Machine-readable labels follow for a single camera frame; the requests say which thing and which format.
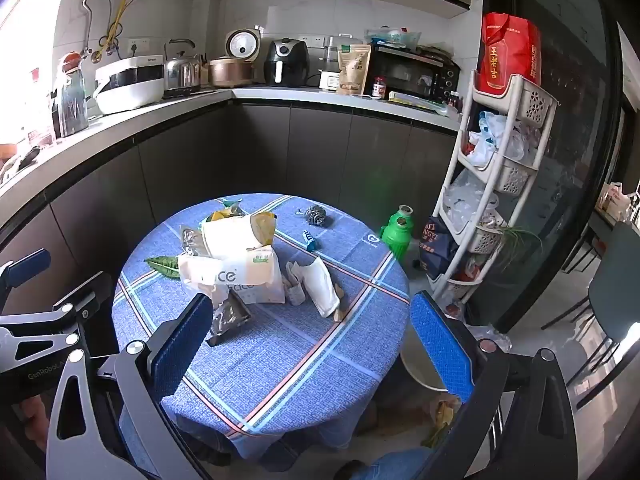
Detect brown stand-up pouch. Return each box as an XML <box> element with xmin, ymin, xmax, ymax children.
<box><xmin>337</xmin><ymin>44</ymin><xmax>372</xmax><ymax>96</ymax></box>

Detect white storage rack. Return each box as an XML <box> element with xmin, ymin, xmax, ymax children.
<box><xmin>430</xmin><ymin>70</ymin><xmax>558</xmax><ymax>306</ymax></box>

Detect clear plastic bags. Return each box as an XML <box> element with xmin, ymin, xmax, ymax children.
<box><xmin>445</xmin><ymin>170</ymin><xmax>501</xmax><ymax>226</ymax></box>

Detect person's leg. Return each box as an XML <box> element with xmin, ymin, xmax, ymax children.
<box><xmin>334</xmin><ymin>447</ymin><xmax>433</xmax><ymax>480</ymax></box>

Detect white countertop appliance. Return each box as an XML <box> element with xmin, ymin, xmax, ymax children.
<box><xmin>94</xmin><ymin>54</ymin><xmax>166</xmax><ymax>116</ymax></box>

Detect red gift bag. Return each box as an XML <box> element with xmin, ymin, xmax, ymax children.
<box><xmin>475</xmin><ymin>11</ymin><xmax>542</xmax><ymax>96</ymax></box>

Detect dark blue bag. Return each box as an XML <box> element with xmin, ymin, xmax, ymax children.
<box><xmin>419</xmin><ymin>216</ymin><xmax>459</xmax><ymax>281</ymax></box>

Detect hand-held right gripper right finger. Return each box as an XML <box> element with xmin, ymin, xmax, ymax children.
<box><xmin>409</xmin><ymin>291</ymin><xmax>578</xmax><ymax>480</ymax></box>

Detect steel wool scrubber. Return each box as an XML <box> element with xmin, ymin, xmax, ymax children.
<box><xmin>295</xmin><ymin>203</ymin><xmax>328</xmax><ymax>227</ymax></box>

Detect brown cooking pot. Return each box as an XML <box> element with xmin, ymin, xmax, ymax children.
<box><xmin>209</xmin><ymin>56</ymin><xmax>256</xmax><ymax>88</ymax></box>

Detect black toaster oven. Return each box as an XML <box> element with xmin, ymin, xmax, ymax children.
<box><xmin>367</xmin><ymin>42</ymin><xmax>461</xmax><ymax>106</ymax></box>

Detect grey dining chair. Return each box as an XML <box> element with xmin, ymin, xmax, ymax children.
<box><xmin>555</xmin><ymin>220</ymin><xmax>640</xmax><ymax>411</ymax></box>

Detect green vegetable leaf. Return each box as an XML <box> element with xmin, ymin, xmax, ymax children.
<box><xmin>144</xmin><ymin>256</ymin><xmax>182</xmax><ymax>279</ymax></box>

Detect stainless steel kettle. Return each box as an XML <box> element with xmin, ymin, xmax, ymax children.
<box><xmin>164</xmin><ymin>39</ymin><xmax>202</xmax><ymax>93</ymax></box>

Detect glass bottle with orange cap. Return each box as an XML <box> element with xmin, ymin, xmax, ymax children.
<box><xmin>52</xmin><ymin>51</ymin><xmax>90</xmax><ymax>138</ymax></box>

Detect silver foil wrapper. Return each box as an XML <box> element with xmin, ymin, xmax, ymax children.
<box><xmin>180</xmin><ymin>225</ymin><xmax>208</xmax><ymax>257</ymax></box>
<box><xmin>206</xmin><ymin>292</ymin><xmax>252</xmax><ymax>347</ymax></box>

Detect black air fryer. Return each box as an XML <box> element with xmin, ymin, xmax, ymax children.
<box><xmin>264</xmin><ymin>37</ymin><xmax>308</xmax><ymax>87</ymax></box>

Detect crumpled grey paper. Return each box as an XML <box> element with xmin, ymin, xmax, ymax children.
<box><xmin>282</xmin><ymin>260</ymin><xmax>309</xmax><ymax>306</ymax></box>

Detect green thermos flask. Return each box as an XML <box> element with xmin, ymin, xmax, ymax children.
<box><xmin>380</xmin><ymin>205</ymin><xmax>416</xmax><ymax>261</ymax></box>

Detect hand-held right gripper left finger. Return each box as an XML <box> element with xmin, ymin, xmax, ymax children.
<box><xmin>46</xmin><ymin>292</ymin><xmax>216</xmax><ymax>480</ymax></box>

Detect blue plaid tablecloth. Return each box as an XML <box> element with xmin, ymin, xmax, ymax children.
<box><xmin>112</xmin><ymin>192</ymin><xmax>411</xmax><ymax>463</ymax></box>

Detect white and tan food bag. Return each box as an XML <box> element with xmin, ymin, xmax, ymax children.
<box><xmin>200</xmin><ymin>211</ymin><xmax>278</xmax><ymax>261</ymax></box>

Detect stainless steel steamer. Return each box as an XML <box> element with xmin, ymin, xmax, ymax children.
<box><xmin>320</xmin><ymin>34</ymin><xmax>363</xmax><ymax>73</ymax></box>

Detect dark kitchen counter cabinets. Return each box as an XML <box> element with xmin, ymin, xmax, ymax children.
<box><xmin>0</xmin><ymin>85</ymin><xmax>463</xmax><ymax>266</ymax></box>

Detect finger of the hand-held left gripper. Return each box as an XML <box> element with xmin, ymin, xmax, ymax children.
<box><xmin>0</xmin><ymin>249</ymin><xmax>52</xmax><ymax>291</ymax></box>
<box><xmin>0</xmin><ymin>272</ymin><xmax>113</xmax><ymax>377</ymax></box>

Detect green spider plant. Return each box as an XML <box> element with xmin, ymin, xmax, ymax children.
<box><xmin>500</xmin><ymin>224</ymin><xmax>544</xmax><ymax>262</ymax></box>

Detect white and orange tissue pack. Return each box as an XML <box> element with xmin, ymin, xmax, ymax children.
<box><xmin>177</xmin><ymin>247</ymin><xmax>286</xmax><ymax>306</ymax></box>

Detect yellow gas hose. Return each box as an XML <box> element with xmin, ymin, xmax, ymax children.
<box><xmin>99</xmin><ymin>0</ymin><xmax>131</xmax><ymax>59</ymax></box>

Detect white and blue plastic bags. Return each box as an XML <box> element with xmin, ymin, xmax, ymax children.
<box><xmin>467</xmin><ymin>111</ymin><xmax>543</xmax><ymax>166</ymax></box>

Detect white paper wrapper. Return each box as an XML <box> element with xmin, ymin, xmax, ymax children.
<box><xmin>299</xmin><ymin>256</ymin><xmax>341</xmax><ymax>318</ymax></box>

